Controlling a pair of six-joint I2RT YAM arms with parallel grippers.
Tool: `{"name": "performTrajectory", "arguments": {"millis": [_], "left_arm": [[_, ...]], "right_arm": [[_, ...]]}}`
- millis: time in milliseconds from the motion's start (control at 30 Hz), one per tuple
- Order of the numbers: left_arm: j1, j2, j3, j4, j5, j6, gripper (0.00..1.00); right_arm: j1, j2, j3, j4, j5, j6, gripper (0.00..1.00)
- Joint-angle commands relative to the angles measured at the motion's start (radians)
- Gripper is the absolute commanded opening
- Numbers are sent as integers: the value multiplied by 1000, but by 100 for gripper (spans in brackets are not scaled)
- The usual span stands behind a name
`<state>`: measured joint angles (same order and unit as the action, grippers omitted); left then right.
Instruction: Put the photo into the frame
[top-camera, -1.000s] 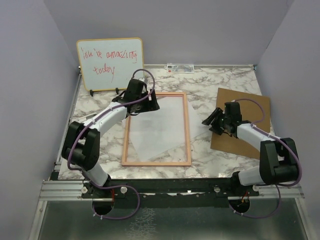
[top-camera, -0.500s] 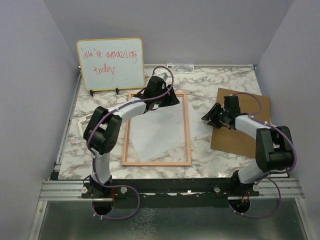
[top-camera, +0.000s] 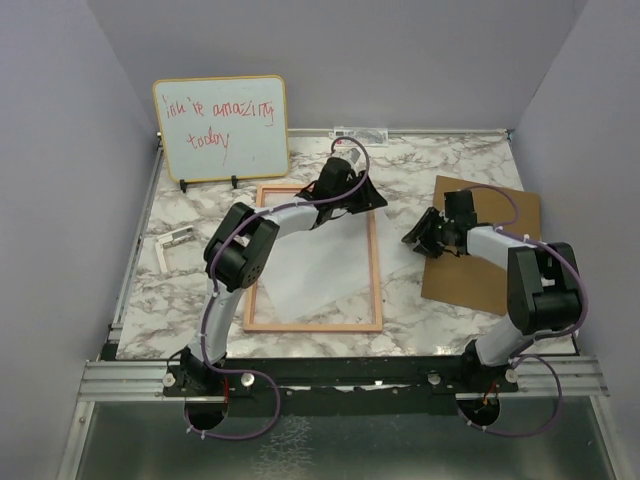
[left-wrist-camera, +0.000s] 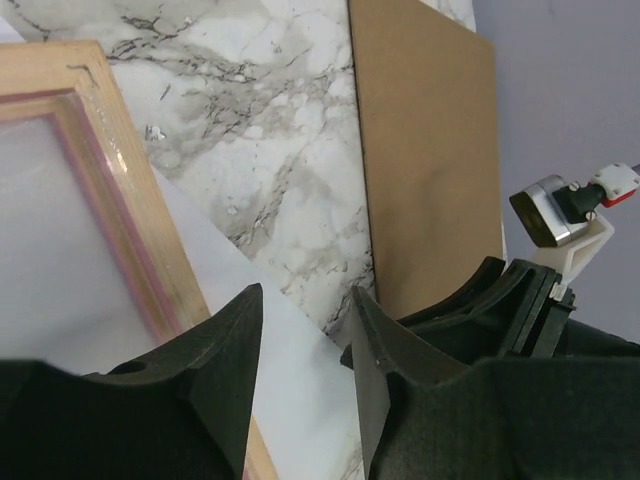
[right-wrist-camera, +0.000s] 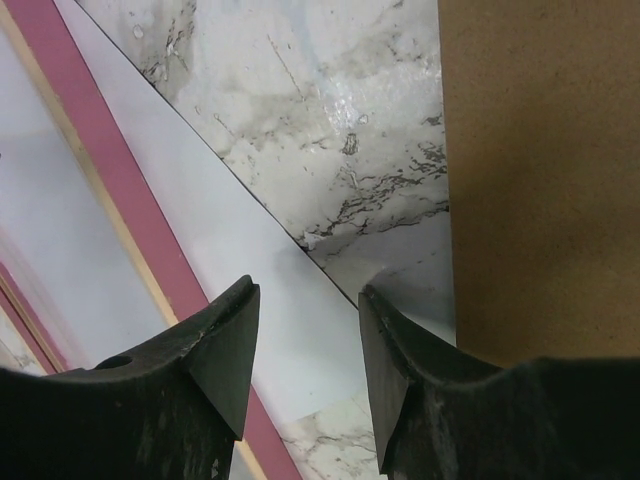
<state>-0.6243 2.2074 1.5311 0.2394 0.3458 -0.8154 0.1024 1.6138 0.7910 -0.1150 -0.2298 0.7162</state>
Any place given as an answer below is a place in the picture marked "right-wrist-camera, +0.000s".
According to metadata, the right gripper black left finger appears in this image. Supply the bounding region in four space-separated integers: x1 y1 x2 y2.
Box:
1 276 260 479

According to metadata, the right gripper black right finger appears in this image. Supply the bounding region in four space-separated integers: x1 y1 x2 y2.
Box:
358 286 639 479

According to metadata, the white photo paper sheet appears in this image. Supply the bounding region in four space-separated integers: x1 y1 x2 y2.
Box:
1 1 455 426

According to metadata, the pink wooden photo frame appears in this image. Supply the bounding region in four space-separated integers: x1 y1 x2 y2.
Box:
1 1 299 479

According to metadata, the brown cardboard backing board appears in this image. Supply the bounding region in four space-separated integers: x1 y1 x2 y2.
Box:
439 1 639 365

